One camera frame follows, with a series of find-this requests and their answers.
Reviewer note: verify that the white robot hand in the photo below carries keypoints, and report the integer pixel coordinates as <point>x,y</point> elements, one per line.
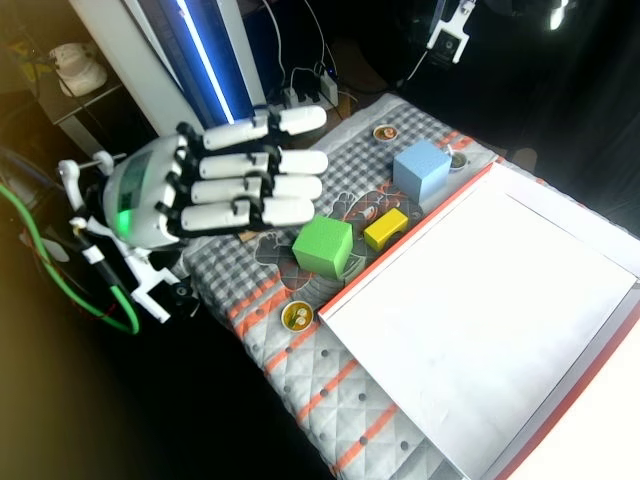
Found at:
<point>135,200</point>

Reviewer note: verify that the green foam cube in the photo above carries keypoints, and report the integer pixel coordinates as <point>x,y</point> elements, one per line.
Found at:
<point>322,245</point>

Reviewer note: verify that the blue foam cube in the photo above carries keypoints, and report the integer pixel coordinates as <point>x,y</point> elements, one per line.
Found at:
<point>420,170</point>

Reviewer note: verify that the white shallow box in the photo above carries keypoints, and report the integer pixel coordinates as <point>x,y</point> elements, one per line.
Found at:
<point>475,310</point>

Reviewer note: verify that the wooden block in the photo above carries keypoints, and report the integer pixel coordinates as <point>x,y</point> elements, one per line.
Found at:
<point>248,235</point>

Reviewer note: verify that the white tower with blue light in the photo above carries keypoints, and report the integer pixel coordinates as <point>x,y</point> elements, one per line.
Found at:
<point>150,75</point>

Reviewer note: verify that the white shoe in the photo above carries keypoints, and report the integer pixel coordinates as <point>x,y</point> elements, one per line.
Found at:
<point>80,70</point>

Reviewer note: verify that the toy bowl yellow noodles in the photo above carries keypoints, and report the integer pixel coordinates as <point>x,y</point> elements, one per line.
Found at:
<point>297,315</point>

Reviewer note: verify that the white power strip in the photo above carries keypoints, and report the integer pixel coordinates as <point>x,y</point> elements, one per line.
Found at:
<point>320,89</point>

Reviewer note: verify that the yellow arch block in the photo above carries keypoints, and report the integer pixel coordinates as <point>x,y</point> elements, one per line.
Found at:
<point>385,230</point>

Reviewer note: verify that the toy bowl orange egg soup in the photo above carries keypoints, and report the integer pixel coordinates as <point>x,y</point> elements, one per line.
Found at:
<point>385,133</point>

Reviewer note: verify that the grey checked bear quilt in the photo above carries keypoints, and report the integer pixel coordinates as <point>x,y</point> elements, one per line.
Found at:
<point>325,395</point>

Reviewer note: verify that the toy bowl green soup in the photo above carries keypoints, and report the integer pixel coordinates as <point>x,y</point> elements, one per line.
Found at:
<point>458,161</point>

